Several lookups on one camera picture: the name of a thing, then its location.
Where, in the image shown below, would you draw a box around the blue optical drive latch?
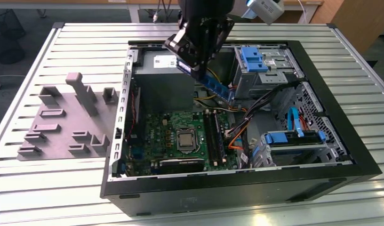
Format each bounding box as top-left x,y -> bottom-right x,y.
240,47 -> 270,73

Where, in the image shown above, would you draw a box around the black cable bundle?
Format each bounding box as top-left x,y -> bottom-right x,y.
224,80 -> 306,138

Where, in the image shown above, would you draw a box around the black RAM slot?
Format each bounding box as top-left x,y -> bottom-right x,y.
203,110 -> 219,167

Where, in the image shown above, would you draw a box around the hard disk in blue carrier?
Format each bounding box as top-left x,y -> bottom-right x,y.
263,130 -> 327,148

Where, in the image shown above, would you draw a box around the black graphics card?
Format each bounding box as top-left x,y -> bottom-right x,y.
151,158 -> 206,175

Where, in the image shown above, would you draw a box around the metal optical drive cage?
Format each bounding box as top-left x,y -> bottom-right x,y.
235,46 -> 306,101

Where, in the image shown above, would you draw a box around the green motherboard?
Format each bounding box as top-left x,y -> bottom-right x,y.
124,109 -> 243,176

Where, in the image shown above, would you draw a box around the metal disk bay cage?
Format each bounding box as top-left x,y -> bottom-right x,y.
251,130 -> 352,169

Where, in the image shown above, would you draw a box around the blue flat data cable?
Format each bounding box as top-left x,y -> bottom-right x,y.
287,107 -> 306,137

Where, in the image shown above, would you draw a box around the white-legged wooden desk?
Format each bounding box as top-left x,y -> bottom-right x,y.
107,0 -> 324,24

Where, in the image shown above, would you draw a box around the grey parts rack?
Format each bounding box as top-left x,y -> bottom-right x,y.
16,72 -> 120,162

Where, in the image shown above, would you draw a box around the orange wires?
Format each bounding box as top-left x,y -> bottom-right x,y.
228,137 -> 244,150

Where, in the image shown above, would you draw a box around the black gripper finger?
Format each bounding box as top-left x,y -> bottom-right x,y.
210,17 -> 235,61
164,22 -> 212,80

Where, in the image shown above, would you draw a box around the silver CPU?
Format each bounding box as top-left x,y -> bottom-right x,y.
179,134 -> 195,147

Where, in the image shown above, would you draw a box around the metal CPU socket cover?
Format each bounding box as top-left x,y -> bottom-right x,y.
175,127 -> 202,154

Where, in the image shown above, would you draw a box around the black open PC case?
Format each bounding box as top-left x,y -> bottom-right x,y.
99,40 -> 384,217

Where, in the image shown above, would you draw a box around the blue-labelled RAM stick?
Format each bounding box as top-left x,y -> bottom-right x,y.
176,58 -> 238,105

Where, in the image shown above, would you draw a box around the black mesh bin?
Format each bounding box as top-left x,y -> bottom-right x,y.
0,8 -> 27,65

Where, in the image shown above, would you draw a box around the wooden cabinet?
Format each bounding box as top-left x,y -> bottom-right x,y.
331,0 -> 384,55

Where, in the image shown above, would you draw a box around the grey power supply unit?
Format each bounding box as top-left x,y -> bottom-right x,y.
134,49 -> 198,111

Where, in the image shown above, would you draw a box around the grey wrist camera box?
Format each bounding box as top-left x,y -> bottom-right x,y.
247,0 -> 287,25

